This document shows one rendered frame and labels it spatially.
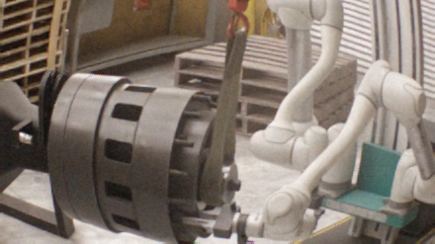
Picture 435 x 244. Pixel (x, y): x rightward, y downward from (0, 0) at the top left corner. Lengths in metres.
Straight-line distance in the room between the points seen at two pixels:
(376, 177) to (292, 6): 0.80
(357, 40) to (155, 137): 6.08
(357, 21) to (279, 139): 5.40
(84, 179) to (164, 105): 0.38
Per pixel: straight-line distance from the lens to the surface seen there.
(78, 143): 2.53
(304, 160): 3.04
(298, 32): 3.19
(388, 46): 3.31
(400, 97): 2.48
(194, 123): 2.55
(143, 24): 8.74
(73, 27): 7.26
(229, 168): 2.61
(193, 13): 9.27
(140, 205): 2.49
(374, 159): 3.35
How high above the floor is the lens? 1.72
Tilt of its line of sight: 15 degrees down
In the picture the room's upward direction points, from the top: 3 degrees clockwise
